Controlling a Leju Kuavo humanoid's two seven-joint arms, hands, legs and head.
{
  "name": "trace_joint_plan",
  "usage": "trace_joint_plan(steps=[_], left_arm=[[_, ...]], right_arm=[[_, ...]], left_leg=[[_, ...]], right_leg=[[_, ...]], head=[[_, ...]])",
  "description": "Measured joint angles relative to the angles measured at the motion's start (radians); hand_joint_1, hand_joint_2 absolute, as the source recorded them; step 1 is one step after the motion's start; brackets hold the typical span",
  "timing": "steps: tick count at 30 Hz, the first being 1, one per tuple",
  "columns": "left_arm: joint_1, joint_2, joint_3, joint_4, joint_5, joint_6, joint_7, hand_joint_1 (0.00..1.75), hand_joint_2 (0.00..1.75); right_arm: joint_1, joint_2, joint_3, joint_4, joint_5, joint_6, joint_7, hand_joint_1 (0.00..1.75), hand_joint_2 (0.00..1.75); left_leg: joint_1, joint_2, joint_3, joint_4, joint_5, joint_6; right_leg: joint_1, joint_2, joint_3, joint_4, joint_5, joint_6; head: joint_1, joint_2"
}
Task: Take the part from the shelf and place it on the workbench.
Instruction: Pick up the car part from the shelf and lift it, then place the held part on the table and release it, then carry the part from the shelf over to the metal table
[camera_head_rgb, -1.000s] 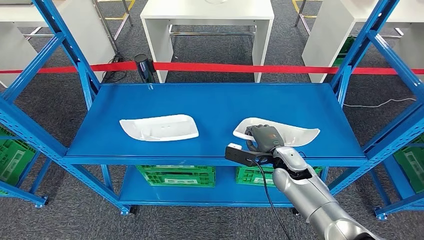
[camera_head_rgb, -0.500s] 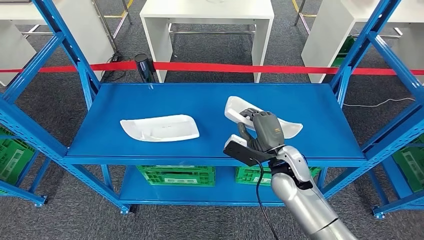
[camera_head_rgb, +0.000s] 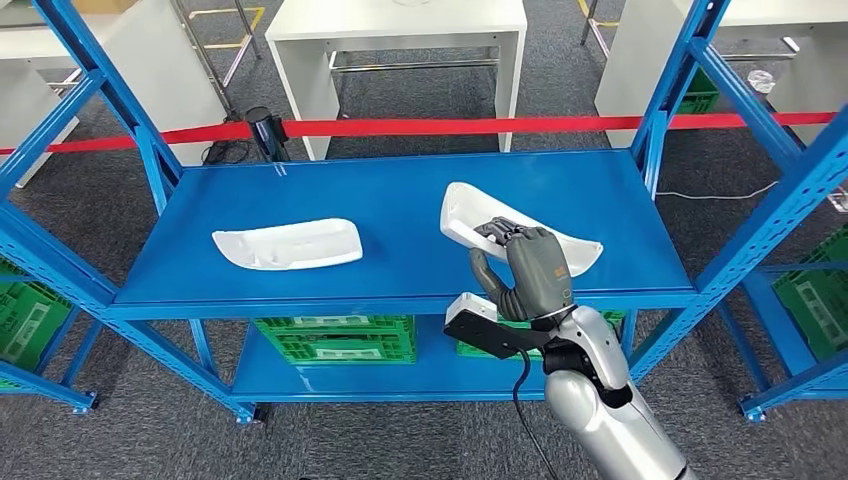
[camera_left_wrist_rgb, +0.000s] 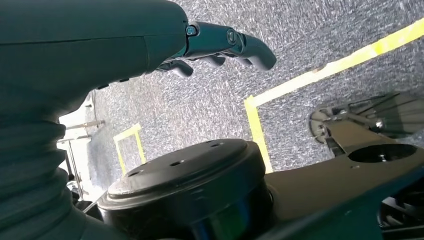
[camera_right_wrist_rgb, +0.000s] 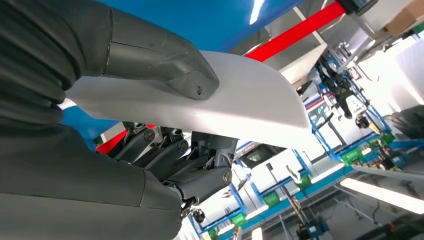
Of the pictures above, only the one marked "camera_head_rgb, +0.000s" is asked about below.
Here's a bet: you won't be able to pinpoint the blue metal shelf rack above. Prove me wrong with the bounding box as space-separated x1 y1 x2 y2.
0 0 848 425
717 218 848 424
0 264 102 417

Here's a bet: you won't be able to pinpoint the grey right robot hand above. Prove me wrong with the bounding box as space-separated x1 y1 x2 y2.
468 216 576 324

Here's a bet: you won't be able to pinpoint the white plastic shell part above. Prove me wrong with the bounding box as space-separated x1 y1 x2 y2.
439 181 605 278
211 217 364 272

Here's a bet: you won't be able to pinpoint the white floor cable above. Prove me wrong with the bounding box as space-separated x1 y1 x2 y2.
655 180 781 201

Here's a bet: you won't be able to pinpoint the red barrier belt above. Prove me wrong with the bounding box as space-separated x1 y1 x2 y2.
0 111 839 157

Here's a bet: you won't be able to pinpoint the black barrier post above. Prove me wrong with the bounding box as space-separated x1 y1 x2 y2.
245 105 291 164

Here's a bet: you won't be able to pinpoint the white table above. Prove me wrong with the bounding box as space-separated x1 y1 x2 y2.
0 0 230 190
264 0 529 162
594 0 848 150

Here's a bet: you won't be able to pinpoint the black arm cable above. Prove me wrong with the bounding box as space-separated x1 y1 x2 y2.
511 366 561 480

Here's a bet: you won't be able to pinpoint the steel frame legs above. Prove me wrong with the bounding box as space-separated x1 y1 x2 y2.
170 0 263 121

